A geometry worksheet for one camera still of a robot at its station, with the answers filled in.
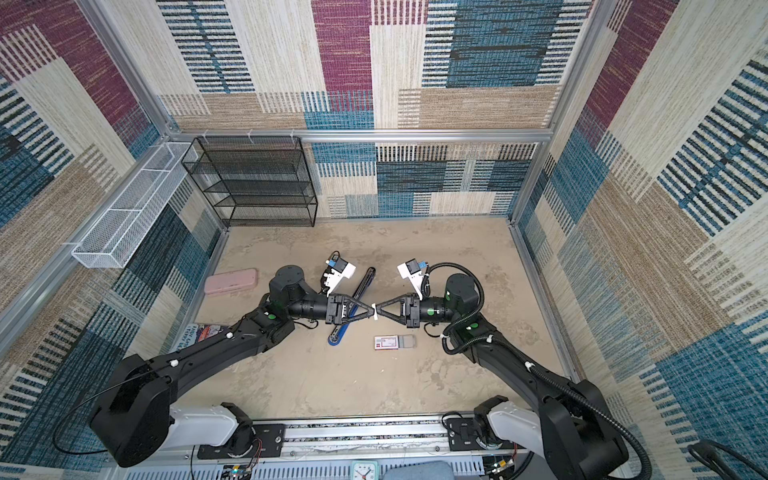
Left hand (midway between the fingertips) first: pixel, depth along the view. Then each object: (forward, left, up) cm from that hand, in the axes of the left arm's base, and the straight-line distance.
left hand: (371, 312), depth 67 cm
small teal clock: (-27, +2, -24) cm, 36 cm away
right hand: (0, -1, -2) cm, 2 cm away
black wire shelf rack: (+59, +44, -9) cm, 74 cm away
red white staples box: (+4, -6, -25) cm, 26 cm away
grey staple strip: (+1, -1, +1) cm, 1 cm away
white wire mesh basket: (+18, +60, +7) cm, 64 cm away
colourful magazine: (+7, +53, -24) cm, 59 cm away
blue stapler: (+6, +11, -23) cm, 27 cm away
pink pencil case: (+25, +48, -24) cm, 60 cm away
